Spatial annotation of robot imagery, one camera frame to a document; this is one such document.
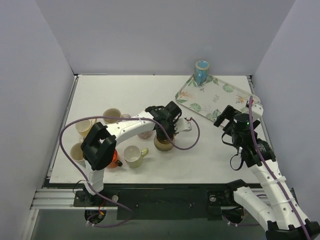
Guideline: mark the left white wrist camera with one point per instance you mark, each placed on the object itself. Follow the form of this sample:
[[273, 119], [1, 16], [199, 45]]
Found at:
[[182, 125]]

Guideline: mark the floral serving tray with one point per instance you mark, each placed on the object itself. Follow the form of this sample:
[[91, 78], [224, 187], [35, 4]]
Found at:
[[212, 96]]

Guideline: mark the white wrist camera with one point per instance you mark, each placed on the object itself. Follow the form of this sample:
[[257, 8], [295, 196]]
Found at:
[[182, 125], [257, 111]]

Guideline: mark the aluminium frame rail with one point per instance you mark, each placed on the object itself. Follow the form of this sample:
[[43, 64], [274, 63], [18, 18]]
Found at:
[[201, 160]]

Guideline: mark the pink patterned mug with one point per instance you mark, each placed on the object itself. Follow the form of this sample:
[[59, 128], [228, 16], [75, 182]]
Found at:
[[145, 134]]

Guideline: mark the beige speckled mug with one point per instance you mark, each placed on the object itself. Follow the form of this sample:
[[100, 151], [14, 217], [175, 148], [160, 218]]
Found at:
[[115, 114]]

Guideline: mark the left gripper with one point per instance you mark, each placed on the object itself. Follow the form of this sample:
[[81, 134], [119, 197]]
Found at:
[[162, 131]]

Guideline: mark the orange mug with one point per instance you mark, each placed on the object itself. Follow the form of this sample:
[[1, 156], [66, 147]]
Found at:
[[115, 161]]

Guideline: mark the pale green mug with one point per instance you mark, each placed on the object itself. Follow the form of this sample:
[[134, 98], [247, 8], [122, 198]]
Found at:
[[133, 155]]

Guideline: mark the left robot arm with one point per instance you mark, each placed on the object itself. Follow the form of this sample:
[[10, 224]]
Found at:
[[99, 145]]

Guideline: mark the yellow mug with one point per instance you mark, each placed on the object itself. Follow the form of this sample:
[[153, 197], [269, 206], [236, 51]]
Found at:
[[83, 127]]

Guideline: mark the round beige mug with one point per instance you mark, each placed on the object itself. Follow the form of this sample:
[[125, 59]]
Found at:
[[163, 145]]

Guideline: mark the blue mug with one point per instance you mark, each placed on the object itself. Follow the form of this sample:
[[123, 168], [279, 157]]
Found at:
[[201, 71]]

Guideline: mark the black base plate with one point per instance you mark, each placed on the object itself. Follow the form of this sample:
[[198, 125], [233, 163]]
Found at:
[[162, 202]]

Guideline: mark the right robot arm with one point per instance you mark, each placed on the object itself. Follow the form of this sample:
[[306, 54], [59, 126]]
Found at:
[[282, 218]]

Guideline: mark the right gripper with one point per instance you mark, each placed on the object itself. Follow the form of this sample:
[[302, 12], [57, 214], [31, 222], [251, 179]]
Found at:
[[227, 118]]

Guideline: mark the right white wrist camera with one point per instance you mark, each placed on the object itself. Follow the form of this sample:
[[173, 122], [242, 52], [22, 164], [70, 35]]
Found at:
[[257, 111]]

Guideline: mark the tall floral beige mug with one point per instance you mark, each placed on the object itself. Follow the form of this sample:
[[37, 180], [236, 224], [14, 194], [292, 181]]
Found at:
[[76, 154]]

